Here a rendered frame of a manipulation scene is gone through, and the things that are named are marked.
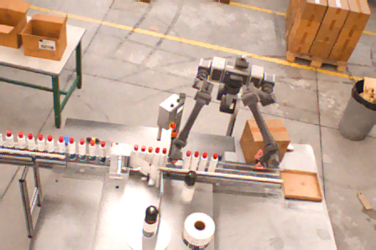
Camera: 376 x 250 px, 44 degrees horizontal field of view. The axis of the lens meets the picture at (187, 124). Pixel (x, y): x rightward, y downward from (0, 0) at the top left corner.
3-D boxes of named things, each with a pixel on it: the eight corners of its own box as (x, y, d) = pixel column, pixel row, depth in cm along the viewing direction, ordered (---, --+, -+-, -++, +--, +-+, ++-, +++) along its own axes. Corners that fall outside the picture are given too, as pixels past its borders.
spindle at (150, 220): (141, 238, 305) (144, 214, 285) (142, 227, 311) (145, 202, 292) (154, 240, 306) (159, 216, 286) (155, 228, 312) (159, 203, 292)
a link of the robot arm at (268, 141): (256, 90, 308) (242, 95, 312) (254, 93, 303) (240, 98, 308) (280, 146, 318) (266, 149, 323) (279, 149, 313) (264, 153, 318)
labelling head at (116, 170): (108, 177, 338) (110, 154, 320) (111, 164, 347) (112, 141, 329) (127, 179, 339) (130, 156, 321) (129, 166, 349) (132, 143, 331)
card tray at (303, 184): (284, 197, 356) (285, 194, 353) (279, 171, 375) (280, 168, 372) (321, 200, 359) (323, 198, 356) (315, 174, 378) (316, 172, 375)
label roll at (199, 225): (180, 248, 306) (184, 236, 296) (182, 223, 320) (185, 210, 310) (211, 252, 307) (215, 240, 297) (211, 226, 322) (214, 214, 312)
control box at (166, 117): (156, 124, 327) (159, 104, 314) (170, 112, 338) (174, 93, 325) (167, 131, 324) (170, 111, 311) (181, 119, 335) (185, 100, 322)
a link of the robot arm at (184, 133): (212, 94, 308) (197, 88, 307) (212, 98, 303) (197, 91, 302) (185, 144, 327) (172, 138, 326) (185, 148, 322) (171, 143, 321)
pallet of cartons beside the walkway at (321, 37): (344, 73, 635) (372, 17, 573) (284, 61, 634) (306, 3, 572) (336, 27, 721) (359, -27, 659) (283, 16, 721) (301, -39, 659)
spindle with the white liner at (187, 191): (179, 204, 331) (185, 178, 310) (180, 194, 338) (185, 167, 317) (191, 205, 332) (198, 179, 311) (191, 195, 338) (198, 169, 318)
